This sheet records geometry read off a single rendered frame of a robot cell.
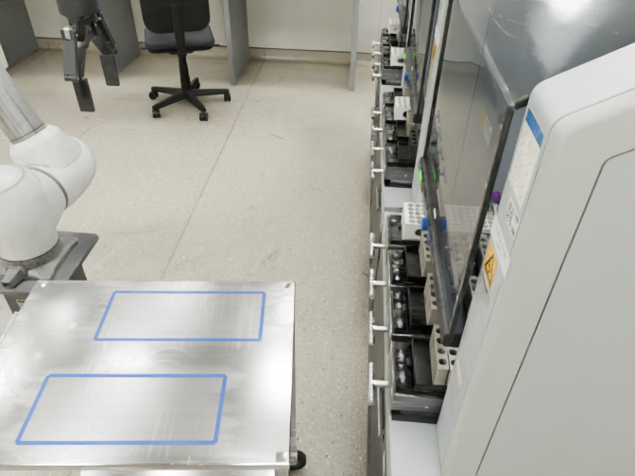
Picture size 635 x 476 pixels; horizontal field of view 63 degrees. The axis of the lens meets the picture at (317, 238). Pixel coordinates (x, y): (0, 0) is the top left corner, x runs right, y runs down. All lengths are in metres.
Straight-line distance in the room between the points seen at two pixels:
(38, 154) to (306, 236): 1.48
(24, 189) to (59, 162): 0.16
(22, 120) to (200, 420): 0.97
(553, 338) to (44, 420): 0.86
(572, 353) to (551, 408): 0.13
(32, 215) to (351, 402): 1.23
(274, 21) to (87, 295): 3.87
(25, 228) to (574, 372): 1.26
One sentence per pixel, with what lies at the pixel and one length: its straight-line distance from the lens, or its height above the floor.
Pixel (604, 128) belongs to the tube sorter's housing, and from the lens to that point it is 0.59.
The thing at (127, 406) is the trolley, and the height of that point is 0.82.
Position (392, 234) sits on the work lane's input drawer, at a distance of 1.39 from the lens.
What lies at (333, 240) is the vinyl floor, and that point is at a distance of 2.67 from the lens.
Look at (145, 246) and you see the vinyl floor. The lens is 2.73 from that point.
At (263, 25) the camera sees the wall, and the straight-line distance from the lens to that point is 4.91.
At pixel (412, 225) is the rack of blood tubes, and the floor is 0.86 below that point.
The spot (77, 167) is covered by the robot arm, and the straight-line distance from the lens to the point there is 1.63.
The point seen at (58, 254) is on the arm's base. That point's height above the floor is 0.73.
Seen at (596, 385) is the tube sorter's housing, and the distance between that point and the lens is 0.87.
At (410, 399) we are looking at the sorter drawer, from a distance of 1.07.
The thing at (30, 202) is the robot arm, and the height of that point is 0.91.
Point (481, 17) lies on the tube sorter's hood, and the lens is 1.01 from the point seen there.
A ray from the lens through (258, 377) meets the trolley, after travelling 1.05.
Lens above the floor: 1.66
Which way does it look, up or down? 38 degrees down
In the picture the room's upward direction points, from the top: 1 degrees clockwise
